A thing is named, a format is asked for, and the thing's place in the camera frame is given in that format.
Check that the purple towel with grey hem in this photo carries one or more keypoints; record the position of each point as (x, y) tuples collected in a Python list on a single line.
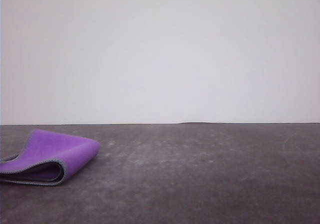
[(62, 149)]

